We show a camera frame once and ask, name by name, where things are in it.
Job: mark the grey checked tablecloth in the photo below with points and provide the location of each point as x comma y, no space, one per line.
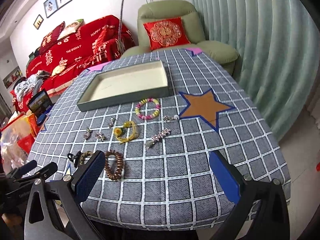
169,186

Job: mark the pink star right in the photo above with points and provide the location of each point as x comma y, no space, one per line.
194,50

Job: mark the pink star left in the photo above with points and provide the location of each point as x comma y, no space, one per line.
97,68

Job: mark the green recliner armchair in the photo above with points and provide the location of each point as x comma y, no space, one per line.
222,53

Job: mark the picture frame pair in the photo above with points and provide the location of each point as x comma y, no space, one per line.
52,6

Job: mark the silver rhinestone hair clip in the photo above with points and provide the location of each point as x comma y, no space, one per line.
157,138

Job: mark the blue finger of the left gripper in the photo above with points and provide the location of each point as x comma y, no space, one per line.
47,171
19,172

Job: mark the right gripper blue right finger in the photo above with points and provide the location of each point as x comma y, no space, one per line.
229,178

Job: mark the grey clothes pile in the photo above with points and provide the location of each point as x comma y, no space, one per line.
32,83

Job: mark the small picture frame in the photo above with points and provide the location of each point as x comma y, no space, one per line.
37,23

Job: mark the white star blue border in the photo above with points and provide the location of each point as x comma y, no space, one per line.
67,176

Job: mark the cream green pillow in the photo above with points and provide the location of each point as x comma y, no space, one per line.
70,29

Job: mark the brown star blue border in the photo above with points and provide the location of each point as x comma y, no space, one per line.
205,106

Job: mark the black hair claw clip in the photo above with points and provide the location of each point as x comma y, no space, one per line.
74,158

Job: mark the small silver brooch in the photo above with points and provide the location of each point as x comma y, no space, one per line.
111,122

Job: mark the silver pink gem brooch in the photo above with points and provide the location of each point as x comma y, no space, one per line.
87,134

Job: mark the dark red pillow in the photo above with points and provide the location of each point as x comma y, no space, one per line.
50,39

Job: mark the grey tray cream lining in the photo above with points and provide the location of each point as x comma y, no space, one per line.
124,85

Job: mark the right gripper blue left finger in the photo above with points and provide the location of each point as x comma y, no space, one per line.
86,176

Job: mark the teal curtain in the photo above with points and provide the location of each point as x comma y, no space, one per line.
278,46

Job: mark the dark landscape box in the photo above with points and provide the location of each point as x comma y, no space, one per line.
40,103

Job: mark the silver pearl earring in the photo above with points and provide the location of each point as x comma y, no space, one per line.
168,118

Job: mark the orange red gift bag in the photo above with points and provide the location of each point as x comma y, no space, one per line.
17,138

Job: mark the camera stand pole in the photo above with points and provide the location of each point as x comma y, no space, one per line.
120,43

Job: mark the red gold embroidered cushion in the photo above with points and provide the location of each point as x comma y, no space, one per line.
166,33

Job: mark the pink star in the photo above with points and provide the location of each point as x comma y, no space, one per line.
97,68
194,50

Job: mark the red wedding sofa cover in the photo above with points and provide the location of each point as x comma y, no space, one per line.
93,43

